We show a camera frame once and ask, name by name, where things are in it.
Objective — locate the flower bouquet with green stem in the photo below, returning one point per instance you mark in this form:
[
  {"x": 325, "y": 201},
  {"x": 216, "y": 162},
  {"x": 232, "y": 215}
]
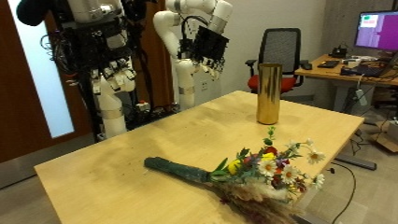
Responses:
[{"x": 266, "y": 168}]

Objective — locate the gold cylindrical vase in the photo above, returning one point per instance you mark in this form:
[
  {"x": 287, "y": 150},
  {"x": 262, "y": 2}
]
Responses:
[{"x": 270, "y": 93}]

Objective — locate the black office chair red seat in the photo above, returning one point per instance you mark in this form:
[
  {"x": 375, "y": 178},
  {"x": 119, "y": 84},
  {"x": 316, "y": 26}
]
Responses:
[{"x": 280, "y": 46}]

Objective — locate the black padded cover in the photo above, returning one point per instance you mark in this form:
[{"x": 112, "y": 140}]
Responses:
[{"x": 34, "y": 12}]

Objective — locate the white emergency stop box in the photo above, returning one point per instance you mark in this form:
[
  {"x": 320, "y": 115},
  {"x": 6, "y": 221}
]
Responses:
[{"x": 143, "y": 107}]

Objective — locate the black computer mouse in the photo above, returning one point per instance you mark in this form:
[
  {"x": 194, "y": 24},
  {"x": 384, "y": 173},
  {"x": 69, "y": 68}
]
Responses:
[{"x": 307, "y": 66}]

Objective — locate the brown door with frosted glass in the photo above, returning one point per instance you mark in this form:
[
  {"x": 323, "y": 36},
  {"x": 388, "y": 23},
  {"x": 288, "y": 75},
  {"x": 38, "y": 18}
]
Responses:
[{"x": 17, "y": 93}]

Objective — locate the black keyboard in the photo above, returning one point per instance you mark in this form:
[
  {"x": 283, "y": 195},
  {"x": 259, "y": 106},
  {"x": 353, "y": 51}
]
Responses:
[{"x": 329, "y": 64}]

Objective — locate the wooden office desk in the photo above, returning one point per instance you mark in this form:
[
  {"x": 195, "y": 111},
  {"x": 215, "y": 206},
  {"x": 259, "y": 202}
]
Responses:
[{"x": 328, "y": 73}]

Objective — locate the black desk phone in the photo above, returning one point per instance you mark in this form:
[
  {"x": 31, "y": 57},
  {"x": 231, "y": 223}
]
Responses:
[{"x": 339, "y": 52}]

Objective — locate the white power strip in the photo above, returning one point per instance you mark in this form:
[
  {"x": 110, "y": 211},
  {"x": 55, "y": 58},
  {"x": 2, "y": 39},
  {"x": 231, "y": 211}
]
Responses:
[{"x": 361, "y": 97}]

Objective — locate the computer monitor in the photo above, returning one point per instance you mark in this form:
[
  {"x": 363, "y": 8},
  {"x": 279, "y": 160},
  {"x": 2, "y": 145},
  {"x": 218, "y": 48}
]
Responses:
[{"x": 380, "y": 31}]

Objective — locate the grey table foot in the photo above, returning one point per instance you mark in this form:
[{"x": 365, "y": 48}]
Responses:
[{"x": 356, "y": 162}]

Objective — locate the cardboard box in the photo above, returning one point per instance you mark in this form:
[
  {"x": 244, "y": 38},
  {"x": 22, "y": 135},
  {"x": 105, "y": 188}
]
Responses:
[{"x": 385, "y": 140}]

